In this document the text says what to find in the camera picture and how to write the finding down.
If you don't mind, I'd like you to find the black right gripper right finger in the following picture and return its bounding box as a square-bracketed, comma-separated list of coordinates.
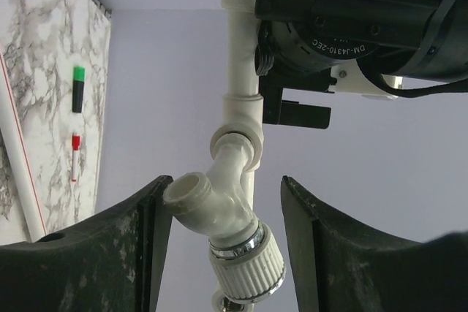
[281, 176, 467, 311]

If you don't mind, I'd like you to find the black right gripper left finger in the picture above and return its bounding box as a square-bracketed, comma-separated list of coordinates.
[1, 175, 173, 311]

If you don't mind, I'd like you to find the green cap black highlighter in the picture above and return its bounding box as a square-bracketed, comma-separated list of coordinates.
[72, 66, 86, 113]

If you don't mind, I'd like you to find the white pipe frame with fittings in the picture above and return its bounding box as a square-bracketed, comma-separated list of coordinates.
[0, 0, 271, 312]

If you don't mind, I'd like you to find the white plastic water faucet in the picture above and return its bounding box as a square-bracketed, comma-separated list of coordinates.
[163, 133, 286, 304]

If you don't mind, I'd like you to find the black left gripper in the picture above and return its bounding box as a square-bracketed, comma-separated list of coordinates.
[255, 0, 467, 129]

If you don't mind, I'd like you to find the red small marker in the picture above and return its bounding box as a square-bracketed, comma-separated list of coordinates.
[71, 134, 81, 182]

